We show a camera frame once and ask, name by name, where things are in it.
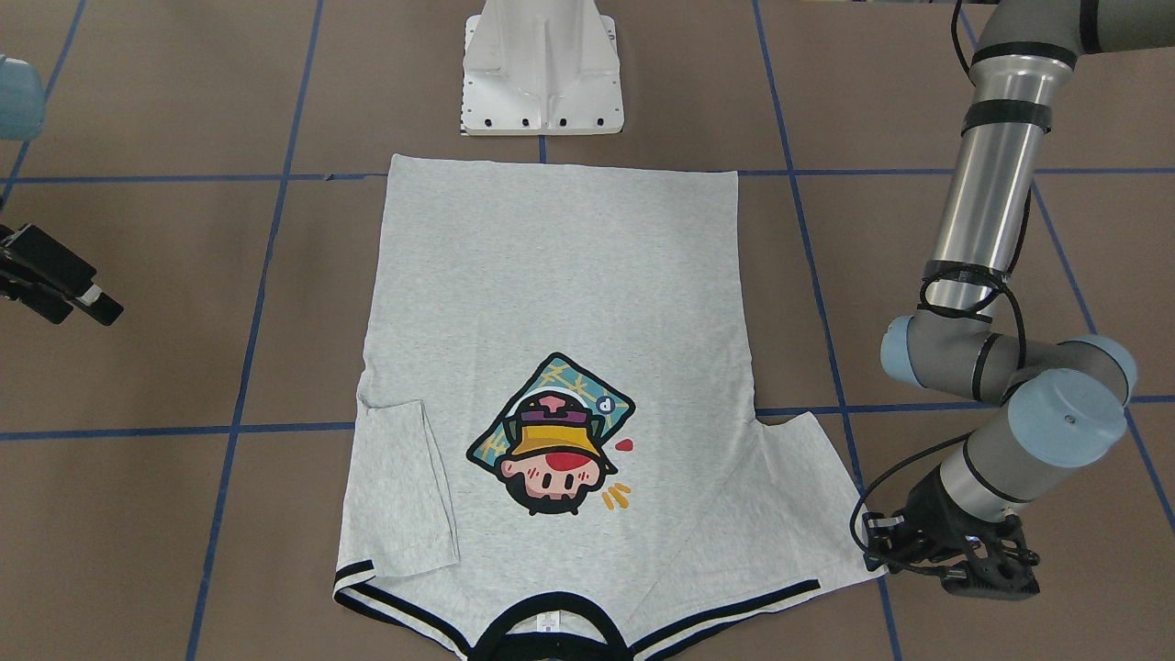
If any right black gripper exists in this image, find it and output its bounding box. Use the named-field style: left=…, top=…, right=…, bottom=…
left=1, top=223, right=123, bottom=328

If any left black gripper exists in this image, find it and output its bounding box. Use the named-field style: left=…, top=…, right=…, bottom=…
left=861, top=470, right=1040, bottom=601

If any grey cartoon print t-shirt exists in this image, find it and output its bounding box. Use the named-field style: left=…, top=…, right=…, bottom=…
left=333, top=155, right=878, bottom=660

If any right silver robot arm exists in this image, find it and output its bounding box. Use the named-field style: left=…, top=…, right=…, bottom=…
left=1, top=55, right=123, bottom=328

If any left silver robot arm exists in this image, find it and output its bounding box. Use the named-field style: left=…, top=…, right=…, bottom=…
left=850, top=1, right=1174, bottom=601

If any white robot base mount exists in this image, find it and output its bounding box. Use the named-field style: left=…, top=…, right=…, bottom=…
left=459, top=1, right=625, bottom=137

